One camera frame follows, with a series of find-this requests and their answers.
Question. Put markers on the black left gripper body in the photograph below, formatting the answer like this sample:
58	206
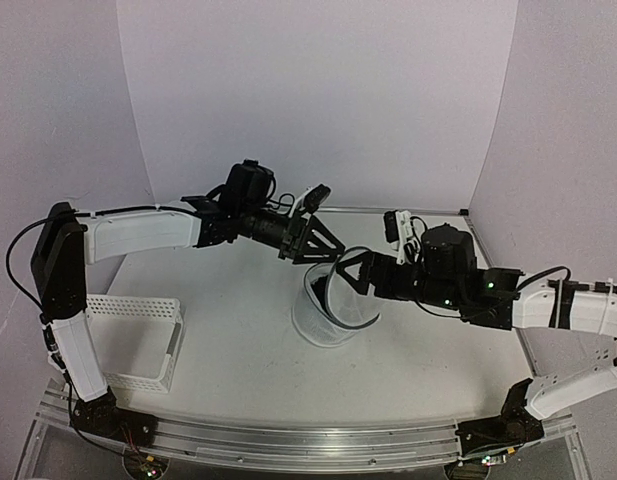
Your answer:
269	233

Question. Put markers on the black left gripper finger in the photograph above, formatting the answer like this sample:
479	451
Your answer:
319	239
316	257

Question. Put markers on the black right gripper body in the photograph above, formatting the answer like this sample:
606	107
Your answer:
441	294

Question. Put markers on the white mesh laundry bag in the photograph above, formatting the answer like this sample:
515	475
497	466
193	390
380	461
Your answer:
350	313

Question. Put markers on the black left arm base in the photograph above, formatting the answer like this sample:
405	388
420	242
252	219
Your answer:
103	418

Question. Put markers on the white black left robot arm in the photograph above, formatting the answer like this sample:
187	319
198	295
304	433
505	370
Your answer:
71	240

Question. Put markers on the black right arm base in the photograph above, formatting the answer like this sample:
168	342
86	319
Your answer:
513	427

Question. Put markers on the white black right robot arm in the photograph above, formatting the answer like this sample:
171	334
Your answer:
551	299

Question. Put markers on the white perforated plastic basket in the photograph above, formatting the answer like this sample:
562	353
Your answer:
137	340

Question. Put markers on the aluminium rear table rail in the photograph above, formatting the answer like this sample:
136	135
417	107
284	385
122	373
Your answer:
380	210

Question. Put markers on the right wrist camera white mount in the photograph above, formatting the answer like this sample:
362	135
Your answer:
403	232

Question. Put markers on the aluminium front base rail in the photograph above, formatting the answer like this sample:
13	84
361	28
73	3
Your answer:
302	448

